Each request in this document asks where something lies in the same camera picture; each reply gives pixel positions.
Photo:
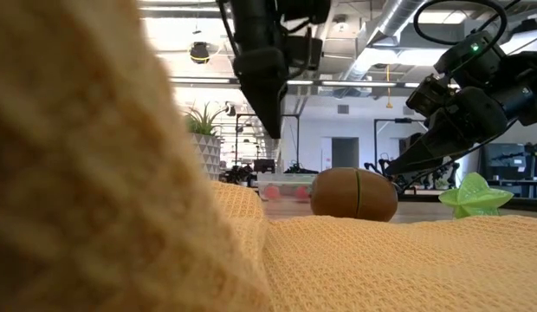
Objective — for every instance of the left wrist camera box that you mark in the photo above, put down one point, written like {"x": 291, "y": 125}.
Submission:
{"x": 305, "y": 53}

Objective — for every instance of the black background station frame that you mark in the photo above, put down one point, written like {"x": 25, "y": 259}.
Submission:
{"x": 390, "y": 120}
{"x": 242, "y": 115}

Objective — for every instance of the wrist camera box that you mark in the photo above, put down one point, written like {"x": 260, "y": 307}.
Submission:
{"x": 426, "y": 95}
{"x": 305, "y": 53}

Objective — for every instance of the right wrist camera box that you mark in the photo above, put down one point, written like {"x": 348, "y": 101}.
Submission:
{"x": 426, "y": 95}

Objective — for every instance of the silver spiral ventilation duct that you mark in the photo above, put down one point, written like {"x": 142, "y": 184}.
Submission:
{"x": 394, "y": 17}

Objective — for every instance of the small pink toy fruit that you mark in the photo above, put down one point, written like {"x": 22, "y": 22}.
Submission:
{"x": 301, "y": 193}

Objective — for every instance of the succulent in white patterned pot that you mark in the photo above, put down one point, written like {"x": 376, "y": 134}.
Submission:
{"x": 205, "y": 151}

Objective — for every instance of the black background screen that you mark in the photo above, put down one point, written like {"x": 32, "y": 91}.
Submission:
{"x": 502, "y": 160}

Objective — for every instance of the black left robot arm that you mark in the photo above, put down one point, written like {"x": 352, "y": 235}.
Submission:
{"x": 251, "y": 21}

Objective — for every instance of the black round ceiling fixture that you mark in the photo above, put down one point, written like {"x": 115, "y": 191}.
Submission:
{"x": 199, "y": 53}

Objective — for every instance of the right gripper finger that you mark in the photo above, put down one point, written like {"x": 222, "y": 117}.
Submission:
{"x": 467, "y": 121}

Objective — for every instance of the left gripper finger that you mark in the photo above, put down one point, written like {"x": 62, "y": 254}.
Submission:
{"x": 268, "y": 108}

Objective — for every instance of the crossbar with strip lights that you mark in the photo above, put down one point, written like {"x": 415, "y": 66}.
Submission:
{"x": 359, "y": 83}

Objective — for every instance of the clear plastic tupperware container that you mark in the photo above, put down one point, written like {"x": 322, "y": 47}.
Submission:
{"x": 286, "y": 178}

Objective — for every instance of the grey background door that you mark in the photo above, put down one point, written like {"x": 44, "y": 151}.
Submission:
{"x": 345, "y": 151}

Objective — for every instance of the yellow waffle-weave cloth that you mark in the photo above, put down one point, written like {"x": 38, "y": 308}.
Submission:
{"x": 99, "y": 173}
{"x": 403, "y": 264}

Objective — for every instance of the red toy strawberry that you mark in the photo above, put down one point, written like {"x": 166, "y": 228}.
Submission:
{"x": 273, "y": 193}

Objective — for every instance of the green toy starfruit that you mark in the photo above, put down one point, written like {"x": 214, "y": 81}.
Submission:
{"x": 474, "y": 195}

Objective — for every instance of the black background robot arm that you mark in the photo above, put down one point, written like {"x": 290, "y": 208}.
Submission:
{"x": 450, "y": 173}
{"x": 239, "y": 174}

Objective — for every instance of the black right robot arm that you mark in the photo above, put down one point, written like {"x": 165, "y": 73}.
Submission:
{"x": 528, "y": 95}

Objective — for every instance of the brown toy kiwi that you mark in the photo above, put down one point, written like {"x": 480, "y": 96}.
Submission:
{"x": 338, "y": 195}

